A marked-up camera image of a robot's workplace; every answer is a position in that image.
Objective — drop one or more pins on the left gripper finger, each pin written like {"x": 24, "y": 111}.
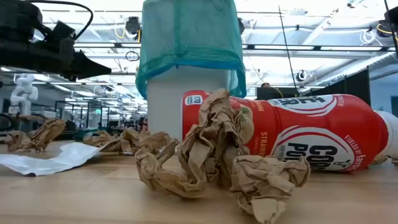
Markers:
{"x": 88, "y": 67}

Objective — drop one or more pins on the white plastic trash bin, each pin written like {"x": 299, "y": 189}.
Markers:
{"x": 168, "y": 102}

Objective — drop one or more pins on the white plastic wrapper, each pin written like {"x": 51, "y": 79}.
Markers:
{"x": 62, "y": 158}

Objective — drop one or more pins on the teal plastic trash bag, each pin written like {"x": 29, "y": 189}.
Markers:
{"x": 189, "y": 37}

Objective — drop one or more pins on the large brown paper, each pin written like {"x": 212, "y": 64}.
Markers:
{"x": 211, "y": 146}

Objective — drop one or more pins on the red Core Power bottle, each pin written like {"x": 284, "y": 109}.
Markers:
{"x": 311, "y": 124}

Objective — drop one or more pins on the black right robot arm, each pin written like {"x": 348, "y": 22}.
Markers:
{"x": 392, "y": 15}

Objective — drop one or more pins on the white robot figure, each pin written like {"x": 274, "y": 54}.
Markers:
{"x": 23, "y": 93}

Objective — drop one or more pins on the black monitor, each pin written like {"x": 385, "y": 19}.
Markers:
{"x": 273, "y": 93}

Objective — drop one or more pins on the thin black pole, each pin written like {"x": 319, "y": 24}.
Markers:
{"x": 287, "y": 49}

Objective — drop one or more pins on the black partition screen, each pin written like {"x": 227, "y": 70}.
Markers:
{"x": 351, "y": 87}

